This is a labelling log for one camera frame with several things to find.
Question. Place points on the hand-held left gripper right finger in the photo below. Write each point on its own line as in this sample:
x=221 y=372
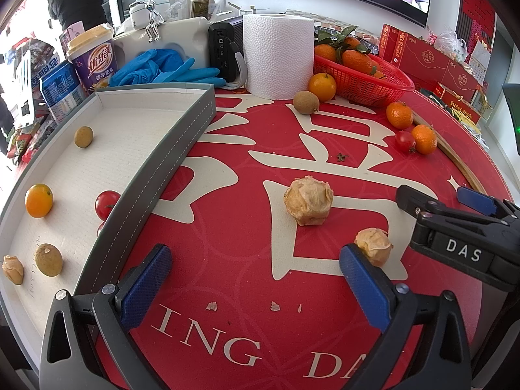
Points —
x=363 y=288

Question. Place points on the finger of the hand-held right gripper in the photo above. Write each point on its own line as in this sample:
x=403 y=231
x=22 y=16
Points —
x=475 y=200
x=410 y=199

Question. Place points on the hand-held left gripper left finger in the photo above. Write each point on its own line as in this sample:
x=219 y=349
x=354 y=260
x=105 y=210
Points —
x=146 y=288

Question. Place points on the husked golden physalis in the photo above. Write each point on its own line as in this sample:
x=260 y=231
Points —
x=373 y=245
x=12 y=269
x=308 y=200

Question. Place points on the red cherry tomato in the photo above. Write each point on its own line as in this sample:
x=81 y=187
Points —
x=106 y=204
x=405 y=141
x=101 y=229

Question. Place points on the round orange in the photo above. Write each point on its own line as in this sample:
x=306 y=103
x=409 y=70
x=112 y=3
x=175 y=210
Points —
x=424 y=139
x=399 y=114

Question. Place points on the brown longan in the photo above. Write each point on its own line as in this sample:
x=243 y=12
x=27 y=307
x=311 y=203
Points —
x=83 y=137
x=305 y=101
x=48 y=260

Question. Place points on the small orange kumquat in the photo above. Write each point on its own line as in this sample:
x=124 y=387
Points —
x=38 y=200
x=322 y=86

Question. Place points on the grey tray white inside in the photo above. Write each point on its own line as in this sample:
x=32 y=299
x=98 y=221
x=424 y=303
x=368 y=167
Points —
x=122 y=130

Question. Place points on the wooden toy sword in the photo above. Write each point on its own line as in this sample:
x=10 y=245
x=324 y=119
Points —
x=459 y=162

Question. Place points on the dried fruit stem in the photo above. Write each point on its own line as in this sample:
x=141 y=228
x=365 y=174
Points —
x=342 y=157

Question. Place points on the red printed table mat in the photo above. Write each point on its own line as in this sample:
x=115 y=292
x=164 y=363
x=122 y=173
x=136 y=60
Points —
x=227 y=276

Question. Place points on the black device green light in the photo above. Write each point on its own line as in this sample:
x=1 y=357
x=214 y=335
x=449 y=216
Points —
x=514 y=122

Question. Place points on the red gold fruit box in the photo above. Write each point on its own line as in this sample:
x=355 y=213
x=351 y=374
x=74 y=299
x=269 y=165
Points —
x=459 y=101

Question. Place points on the red plastic basket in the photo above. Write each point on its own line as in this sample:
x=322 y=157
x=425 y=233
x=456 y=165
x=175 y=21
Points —
x=365 y=89

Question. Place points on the white desk calendar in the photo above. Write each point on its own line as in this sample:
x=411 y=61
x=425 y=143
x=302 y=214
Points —
x=481 y=59

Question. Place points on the stack of red gift boxes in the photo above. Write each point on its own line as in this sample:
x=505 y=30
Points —
x=422 y=57

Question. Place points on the pile of leafy tangerines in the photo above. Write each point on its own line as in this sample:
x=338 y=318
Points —
x=355 y=61

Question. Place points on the clear plastic bag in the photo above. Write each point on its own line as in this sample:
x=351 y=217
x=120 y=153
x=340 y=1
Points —
x=447 y=40

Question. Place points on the green red snack packet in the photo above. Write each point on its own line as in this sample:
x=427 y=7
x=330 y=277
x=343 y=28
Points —
x=24 y=142

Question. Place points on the white paper towel roll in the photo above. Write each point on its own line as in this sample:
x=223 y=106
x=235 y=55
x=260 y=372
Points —
x=278 y=57

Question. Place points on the blue drink can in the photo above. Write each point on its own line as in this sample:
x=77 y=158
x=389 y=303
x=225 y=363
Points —
x=63 y=93

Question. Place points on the blue rubber glove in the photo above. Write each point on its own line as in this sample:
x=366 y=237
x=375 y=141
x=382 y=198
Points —
x=142 y=65
x=195 y=75

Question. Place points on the purple instant tea cup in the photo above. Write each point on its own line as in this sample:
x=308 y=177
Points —
x=95 y=61

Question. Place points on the black portable speaker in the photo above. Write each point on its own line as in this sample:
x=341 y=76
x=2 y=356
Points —
x=221 y=53

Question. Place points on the toy sink with faucet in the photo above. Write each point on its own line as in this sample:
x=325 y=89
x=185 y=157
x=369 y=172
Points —
x=178 y=40

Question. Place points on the clear printed snack bag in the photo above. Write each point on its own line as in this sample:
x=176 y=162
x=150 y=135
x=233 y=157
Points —
x=38 y=61

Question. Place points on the pink white carton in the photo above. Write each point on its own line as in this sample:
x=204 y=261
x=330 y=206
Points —
x=71 y=32

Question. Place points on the silver rabbit figurine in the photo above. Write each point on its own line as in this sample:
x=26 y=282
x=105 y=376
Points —
x=151 y=20

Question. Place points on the white tube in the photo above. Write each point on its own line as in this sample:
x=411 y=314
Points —
x=217 y=8

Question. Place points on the white ceramic lidded jar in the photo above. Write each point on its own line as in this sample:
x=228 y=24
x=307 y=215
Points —
x=160 y=2

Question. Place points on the beige lotion tube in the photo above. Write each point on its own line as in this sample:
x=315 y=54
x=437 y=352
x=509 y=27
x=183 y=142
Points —
x=199 y=4

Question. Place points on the red wall hanging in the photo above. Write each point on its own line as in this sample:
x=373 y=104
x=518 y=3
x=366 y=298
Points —
x=477 y=4

